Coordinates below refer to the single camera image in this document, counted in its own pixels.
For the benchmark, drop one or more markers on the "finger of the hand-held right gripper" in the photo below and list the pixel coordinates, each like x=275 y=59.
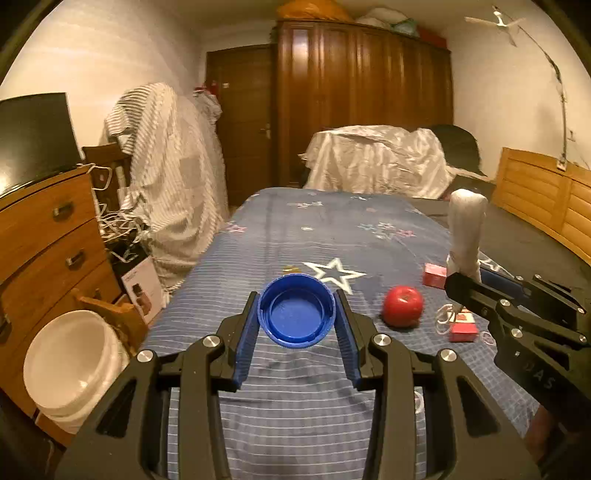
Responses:
x=501 y=281
x=475 y=295

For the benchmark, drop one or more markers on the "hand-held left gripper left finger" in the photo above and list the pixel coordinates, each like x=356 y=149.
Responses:
x=247 y=341

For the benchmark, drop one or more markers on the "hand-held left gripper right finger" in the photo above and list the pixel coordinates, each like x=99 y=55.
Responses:
x=346 y=341

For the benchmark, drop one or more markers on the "blue plastic bottle cap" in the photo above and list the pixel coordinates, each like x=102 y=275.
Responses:
x=295 y=314

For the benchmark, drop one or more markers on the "beige sock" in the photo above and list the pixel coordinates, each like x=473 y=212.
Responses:
x=466 y=230

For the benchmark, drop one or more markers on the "white plastic bucket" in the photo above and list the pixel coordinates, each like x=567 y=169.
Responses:
x=69 y=369

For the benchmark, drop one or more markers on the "person's right hand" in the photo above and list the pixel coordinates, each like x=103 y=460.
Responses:
x=542 y=431

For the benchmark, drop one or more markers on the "small red white box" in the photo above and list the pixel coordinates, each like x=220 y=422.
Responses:
x=462 y=327

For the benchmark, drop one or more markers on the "pink carton box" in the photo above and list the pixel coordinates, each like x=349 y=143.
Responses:
x=434 y=276

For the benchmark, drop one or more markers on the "dark grey blanket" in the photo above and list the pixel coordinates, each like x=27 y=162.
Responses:
x=521 y=240

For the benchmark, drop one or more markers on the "red apple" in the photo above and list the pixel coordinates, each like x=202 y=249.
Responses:
x=403 y=307

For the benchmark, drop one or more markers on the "light wooden headboard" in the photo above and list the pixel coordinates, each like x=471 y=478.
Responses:
x=540 y=198

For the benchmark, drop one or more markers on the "blue checked star bedsheet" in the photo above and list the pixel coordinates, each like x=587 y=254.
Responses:
x=295 y=240

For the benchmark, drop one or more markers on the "white carton box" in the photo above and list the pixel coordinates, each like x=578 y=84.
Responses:
x=145 y=290

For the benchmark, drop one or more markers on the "black cloth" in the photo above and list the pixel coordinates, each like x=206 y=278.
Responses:
x=457 y=147

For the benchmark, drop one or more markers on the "white satin cloth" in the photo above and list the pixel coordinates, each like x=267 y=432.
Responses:
x=378 y=161

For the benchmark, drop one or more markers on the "grey striped cloth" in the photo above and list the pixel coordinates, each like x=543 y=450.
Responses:
x=171 y=184

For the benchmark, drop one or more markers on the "dark wooden door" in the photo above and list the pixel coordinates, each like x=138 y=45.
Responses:
x=244 y=124

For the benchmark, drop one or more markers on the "wooden chest of drawers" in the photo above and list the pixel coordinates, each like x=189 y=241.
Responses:
x=41 y=240

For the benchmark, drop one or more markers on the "brown wooden wardrobe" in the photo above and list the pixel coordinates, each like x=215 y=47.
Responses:
x=364 y=83

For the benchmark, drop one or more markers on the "red storage box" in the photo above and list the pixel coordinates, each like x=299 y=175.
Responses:
x=433 y=38

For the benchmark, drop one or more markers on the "white ceiling fan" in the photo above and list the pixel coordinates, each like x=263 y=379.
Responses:
x=501 y=21

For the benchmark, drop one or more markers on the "light blue bag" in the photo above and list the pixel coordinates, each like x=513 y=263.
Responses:
x=406 y=28

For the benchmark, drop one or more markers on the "white pillow bag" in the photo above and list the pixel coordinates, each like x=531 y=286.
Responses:
x=381 y=16

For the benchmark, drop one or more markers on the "black flat screen monitor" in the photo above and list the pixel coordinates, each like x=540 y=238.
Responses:
x=32 y=138

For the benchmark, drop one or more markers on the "yellow bag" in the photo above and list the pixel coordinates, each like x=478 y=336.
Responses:
x=314 y=10

